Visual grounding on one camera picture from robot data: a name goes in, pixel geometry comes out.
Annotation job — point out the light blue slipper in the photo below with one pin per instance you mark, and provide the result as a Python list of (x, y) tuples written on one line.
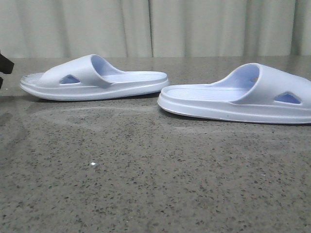
[(91, 77), (251, 93)]

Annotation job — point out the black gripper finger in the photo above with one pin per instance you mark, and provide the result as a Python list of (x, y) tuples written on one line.
[(6, 65)]

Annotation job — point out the grey-green curtain backdrop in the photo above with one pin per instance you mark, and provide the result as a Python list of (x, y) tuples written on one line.
[(154, 28)]

